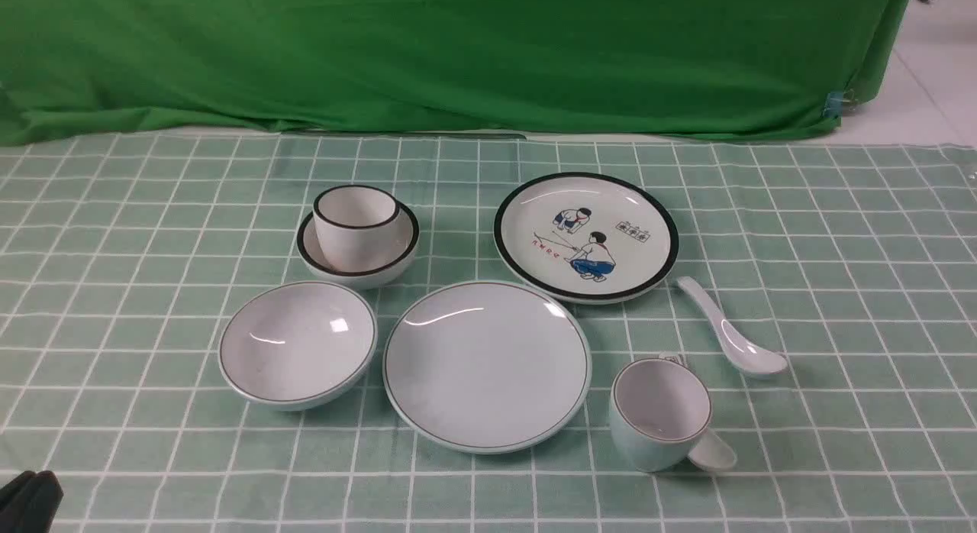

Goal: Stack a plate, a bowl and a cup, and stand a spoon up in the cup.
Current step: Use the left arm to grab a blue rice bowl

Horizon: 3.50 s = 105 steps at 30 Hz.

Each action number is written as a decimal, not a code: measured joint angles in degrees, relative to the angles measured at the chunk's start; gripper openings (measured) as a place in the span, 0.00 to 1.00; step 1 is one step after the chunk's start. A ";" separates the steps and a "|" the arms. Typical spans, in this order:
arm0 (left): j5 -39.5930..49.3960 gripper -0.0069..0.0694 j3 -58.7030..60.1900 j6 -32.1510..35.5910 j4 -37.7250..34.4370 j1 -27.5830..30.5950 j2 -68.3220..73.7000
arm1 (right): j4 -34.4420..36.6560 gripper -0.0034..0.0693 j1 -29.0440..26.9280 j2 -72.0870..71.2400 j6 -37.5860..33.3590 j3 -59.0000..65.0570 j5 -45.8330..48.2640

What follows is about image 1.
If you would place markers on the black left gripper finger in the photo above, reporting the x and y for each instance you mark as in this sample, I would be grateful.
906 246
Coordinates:
30 502

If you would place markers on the pale bowl brown rim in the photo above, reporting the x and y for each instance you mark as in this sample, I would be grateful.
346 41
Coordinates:
298 346

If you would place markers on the pale cup brown rim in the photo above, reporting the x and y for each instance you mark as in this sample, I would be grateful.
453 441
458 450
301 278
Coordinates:
628 407

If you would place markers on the plain white ceramic spoon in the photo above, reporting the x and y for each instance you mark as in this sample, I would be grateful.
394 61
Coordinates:
748 357

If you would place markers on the white cup black rim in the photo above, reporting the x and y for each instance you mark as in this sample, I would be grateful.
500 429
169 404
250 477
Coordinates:
357 227

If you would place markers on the green backdrop cloth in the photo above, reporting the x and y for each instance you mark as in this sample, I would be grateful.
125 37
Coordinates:
714 70

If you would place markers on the white bowl black rim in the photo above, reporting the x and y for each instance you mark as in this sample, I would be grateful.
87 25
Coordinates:
309 250

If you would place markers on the pale plain plate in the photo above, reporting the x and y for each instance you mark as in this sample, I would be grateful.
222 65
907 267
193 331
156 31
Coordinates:
487 367

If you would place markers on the illustrated plate black rim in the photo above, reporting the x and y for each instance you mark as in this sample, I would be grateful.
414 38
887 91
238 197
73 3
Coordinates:
586 238

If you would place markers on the white spoon with characters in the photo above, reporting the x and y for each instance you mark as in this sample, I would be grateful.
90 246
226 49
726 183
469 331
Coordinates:
714 450

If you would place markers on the blue binder clip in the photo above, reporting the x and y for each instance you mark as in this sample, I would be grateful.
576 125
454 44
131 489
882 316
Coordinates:
839 103

